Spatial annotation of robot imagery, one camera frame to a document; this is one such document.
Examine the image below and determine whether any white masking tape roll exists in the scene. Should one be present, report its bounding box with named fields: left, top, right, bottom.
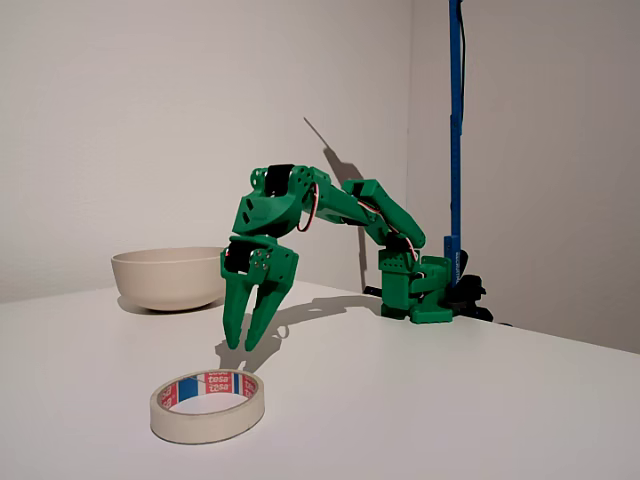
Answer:
left=149, top=368, right=266, bottom=445

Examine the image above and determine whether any white bowl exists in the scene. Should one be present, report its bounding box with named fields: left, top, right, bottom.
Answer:
left=110, top=246, right=226, bottom=314

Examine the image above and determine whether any wrist servo cable loop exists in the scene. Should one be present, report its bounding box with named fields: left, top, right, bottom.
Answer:
left=296, top=181, right=320, bottom=234

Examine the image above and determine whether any blue camera pole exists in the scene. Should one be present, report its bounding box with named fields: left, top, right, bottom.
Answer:
left=444, top=0, right=464, bottom=289

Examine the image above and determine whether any black cable on pole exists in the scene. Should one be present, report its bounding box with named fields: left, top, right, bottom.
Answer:
left=458, top=0, right=469, bottom=241

